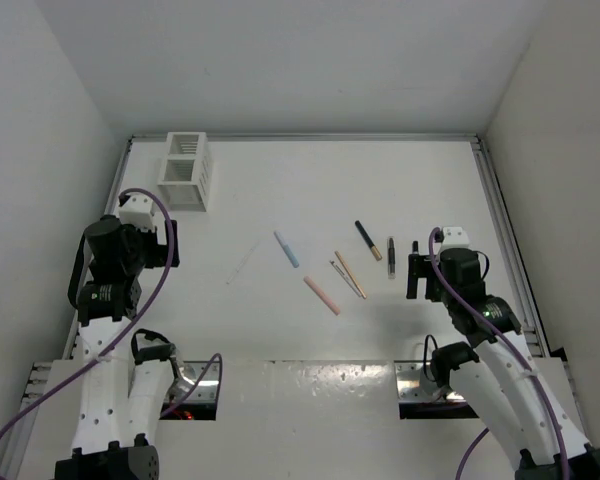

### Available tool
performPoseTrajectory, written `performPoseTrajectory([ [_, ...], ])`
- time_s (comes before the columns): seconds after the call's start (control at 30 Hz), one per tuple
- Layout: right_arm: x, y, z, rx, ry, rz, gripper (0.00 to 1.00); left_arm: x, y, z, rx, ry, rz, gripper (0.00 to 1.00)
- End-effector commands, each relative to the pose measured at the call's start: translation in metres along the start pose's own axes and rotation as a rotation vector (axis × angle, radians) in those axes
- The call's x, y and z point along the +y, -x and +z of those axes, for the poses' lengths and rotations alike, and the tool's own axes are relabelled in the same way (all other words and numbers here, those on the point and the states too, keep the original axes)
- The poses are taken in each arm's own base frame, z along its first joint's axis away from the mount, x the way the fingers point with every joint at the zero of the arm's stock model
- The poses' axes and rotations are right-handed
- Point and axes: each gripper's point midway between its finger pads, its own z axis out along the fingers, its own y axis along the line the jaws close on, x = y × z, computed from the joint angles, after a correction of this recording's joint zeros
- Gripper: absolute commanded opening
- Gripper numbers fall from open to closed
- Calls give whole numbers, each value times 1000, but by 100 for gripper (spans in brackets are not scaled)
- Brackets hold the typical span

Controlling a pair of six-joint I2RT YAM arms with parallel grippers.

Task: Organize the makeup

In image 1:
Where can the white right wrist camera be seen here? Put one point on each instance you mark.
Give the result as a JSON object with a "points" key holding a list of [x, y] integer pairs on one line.
{"points": [[451, 237]]}

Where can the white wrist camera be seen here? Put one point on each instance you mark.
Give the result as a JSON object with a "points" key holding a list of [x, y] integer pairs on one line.
{"points": [[451, 237], [137, 210]]}

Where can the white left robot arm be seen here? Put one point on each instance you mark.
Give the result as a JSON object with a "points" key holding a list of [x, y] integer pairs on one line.
{"points": [[123, 391]]}

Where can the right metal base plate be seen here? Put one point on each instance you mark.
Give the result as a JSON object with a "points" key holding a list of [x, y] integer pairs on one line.
{"points": [[414, 388]]}

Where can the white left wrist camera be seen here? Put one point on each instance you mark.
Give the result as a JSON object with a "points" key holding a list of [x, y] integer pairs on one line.
{"points": [[137, 210]]}

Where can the blue white makeup pen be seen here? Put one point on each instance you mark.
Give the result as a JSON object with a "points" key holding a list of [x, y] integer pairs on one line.
{"points": [[286, 249]]}

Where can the tan makeup pencil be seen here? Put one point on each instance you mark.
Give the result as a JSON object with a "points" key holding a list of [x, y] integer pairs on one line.
{"points": [[350, 275]]}

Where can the thin silver makeup brush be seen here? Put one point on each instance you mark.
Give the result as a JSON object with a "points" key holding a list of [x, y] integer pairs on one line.
{"points": [[346, 278]]}

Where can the pink makeup pen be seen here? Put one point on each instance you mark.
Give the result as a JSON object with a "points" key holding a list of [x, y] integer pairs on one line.
{"points": [[319, 292]]}

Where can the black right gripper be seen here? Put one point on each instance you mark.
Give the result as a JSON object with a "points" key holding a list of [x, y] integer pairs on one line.
{"points": [[420, 266]]}

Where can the black clear-capped lip pencil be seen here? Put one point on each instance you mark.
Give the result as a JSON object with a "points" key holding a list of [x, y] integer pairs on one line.
{"points": [[391, 258]]}

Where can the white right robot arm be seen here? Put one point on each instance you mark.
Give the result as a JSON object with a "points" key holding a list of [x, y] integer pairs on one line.
{"points": [[492, 367]]}

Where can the clear thin stick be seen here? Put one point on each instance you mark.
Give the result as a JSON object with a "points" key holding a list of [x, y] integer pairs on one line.
{"points": [[242, 263]]}

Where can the white slotted organizer box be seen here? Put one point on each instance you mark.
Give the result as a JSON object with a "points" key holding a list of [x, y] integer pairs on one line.
{"points": [[186, 170]]}

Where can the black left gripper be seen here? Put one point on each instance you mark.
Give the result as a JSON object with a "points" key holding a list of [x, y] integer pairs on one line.
{"points": [[160, 253]]}

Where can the metal base plate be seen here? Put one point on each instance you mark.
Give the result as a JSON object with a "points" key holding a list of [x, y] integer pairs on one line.
{"points": [[414, 388], [193, 383]]}

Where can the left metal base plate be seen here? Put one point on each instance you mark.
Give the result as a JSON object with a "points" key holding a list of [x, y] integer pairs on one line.
{"points": [[193, 383]]}

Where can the black gold mascara tube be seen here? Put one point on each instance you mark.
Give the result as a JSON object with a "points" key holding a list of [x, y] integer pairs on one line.
{"points": [[368, 241]]}

